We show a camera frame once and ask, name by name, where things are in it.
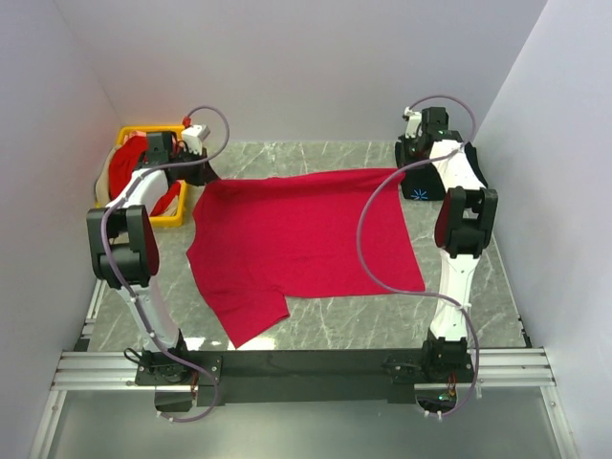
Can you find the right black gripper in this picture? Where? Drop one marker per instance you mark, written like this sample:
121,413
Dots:
405,160

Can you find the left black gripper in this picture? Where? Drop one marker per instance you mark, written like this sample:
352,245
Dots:
205,175

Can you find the crimson red t shirt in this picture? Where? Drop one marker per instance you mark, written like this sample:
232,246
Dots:
325,234

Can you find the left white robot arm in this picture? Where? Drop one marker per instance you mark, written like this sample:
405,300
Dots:
125,254

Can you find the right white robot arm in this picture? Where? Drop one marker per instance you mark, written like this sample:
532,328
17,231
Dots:
463,229

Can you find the folded black t shirt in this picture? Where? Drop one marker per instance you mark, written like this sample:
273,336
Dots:
425,184

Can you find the yellow plastic basket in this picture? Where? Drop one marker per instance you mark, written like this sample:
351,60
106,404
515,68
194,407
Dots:
161,221

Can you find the dark red t shirt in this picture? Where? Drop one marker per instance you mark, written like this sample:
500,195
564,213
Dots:
120,169

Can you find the beige cloth in basket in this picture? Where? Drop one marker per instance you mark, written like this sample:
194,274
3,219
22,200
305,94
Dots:
102,187

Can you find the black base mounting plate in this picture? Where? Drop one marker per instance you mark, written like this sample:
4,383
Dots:
292,376

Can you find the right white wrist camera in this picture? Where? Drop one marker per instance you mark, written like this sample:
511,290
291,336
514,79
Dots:
414,120

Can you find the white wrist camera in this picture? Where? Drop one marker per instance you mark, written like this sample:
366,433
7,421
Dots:
194,137
414,120

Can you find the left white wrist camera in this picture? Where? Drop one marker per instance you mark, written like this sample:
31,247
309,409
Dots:
194,137

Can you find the aluminium frame rail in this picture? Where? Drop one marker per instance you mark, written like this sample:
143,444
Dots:
103,371

